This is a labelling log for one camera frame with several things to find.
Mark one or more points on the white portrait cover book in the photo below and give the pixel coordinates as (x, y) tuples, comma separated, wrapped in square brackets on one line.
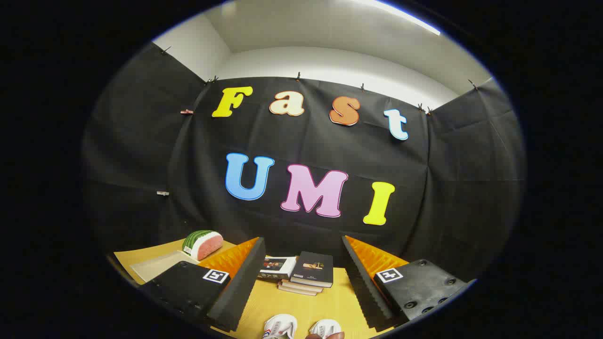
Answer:
[(278, 267)]

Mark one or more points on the cream fabric storage box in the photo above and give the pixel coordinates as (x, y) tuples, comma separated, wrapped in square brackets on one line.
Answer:
[(155, 268)]

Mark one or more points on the black cover book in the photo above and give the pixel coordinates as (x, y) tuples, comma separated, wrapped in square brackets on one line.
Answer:
[(313, 269)]

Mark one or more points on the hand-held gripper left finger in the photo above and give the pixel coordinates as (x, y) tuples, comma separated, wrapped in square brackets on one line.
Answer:
[(238, 287)]

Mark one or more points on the pale book with brown spine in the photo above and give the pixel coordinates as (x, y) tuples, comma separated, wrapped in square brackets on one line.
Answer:
[(294, 290), (304, 286)]

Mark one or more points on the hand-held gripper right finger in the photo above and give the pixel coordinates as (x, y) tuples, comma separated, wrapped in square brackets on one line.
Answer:
[(365, 287)]

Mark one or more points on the white canvas shoe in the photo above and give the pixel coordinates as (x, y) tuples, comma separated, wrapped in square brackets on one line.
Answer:
[(325, 326), (280, 326)]

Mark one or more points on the watermelon slice plush toy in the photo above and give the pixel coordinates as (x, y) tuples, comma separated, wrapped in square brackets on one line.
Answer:
[(202, 245)]

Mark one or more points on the black backdrop cloth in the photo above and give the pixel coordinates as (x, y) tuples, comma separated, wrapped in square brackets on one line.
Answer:
[(320, 141)]

